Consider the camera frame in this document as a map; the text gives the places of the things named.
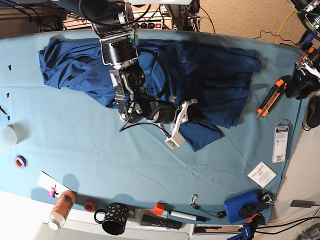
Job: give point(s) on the black computer mouse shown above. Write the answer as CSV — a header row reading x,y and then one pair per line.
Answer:
x,y
313,112

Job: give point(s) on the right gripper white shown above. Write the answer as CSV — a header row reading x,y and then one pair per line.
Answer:
x,y
187,112

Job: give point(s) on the blue plastic case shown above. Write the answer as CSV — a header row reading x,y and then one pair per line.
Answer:
x,y
242,206

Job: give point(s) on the black power adapter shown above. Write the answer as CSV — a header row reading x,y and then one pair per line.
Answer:
x,y
302,204

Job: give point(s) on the purple tape roll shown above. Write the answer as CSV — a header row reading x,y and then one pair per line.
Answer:
x,y
20,161

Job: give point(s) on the white black marker pen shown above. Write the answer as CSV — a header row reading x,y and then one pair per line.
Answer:
x,y
187,216

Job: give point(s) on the white square paper leaflet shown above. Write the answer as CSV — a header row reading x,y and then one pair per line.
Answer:
x,y
262,174

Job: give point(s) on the packaged bit set blister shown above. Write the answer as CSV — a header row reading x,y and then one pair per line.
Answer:
x,y
280,141

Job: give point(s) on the white paper card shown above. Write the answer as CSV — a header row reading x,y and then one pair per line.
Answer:
x,y
46,182

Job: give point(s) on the pink small clip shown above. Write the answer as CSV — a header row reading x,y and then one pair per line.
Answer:
x,y
52,193

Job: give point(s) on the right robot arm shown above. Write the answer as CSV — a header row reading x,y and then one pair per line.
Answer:
x,y
115,25

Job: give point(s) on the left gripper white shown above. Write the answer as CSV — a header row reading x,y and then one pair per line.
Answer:
x,y
302,85

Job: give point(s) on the carabiner with black lanyard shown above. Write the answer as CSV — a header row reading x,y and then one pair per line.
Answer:
x,y
194,205

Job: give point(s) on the translucent plastic cup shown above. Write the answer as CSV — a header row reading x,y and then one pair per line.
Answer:
x,y
8,138

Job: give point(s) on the dark blue t-shirt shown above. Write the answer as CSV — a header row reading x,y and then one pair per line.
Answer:
x,y
218,77

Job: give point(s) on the red tape roll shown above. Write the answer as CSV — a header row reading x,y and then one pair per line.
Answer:
x,y
90,206

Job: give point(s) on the white power strip red switch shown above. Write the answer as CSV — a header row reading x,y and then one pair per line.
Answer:
x,y
149,25

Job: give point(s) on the blue orange clamp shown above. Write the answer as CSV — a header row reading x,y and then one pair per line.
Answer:
x,y
248,231

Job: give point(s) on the black mug gold pattern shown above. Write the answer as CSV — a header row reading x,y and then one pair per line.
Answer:
x,y
115,218

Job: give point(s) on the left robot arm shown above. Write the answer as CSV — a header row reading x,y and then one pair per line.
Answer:
x,y
308,12

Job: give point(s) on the orange black utility knife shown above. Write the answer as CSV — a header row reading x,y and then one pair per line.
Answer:
x,y
277,90

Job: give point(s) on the red orange cube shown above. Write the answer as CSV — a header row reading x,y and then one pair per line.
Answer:
x,y
158,209

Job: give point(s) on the black remote control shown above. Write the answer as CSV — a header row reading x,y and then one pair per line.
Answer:
x,y
161,222

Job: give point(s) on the orange plastic bottle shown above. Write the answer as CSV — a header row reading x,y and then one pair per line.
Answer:
x,y
61,210

